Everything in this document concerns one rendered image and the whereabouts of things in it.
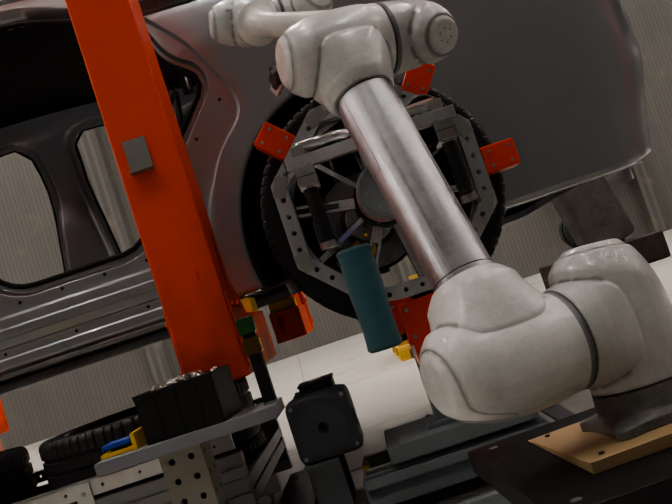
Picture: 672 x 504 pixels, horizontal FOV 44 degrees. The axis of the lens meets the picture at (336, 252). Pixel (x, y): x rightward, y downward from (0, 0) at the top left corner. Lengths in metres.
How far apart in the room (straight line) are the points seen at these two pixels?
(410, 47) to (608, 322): 0.58
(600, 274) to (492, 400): 0.25
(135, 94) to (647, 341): 1.45
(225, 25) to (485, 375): 1.11
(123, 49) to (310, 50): 0.95
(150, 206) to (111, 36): 0.45
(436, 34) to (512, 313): 0.53
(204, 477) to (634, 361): 1.08
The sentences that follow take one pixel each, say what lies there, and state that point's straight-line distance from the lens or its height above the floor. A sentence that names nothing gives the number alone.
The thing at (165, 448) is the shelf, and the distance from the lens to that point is 1.96.
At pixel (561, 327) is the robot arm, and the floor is 0.49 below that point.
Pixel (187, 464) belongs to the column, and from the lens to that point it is 2.00.
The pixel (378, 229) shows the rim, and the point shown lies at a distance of 2.25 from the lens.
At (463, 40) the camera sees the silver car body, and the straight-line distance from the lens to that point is 2.76.
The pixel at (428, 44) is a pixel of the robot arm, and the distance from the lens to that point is 1.48.
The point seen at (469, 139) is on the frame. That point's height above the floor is 0.92.
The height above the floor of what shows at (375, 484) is 0.15.
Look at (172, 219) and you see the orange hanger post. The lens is 2.17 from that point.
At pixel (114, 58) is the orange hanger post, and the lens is 2.28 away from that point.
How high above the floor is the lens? 0.62
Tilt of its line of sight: 3 degrees up
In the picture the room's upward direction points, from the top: 18 degrees counter-clockwise
